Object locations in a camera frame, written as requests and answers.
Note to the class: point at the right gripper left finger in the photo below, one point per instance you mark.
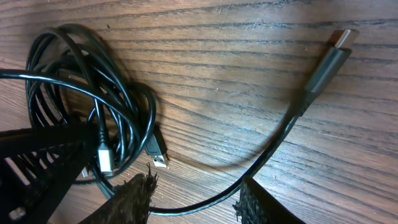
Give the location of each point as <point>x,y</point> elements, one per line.
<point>130,204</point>

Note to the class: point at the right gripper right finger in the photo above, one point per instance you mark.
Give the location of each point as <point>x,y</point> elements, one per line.
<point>257,206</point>

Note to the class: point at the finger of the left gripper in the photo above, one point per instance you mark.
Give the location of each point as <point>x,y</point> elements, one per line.
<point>38,167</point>

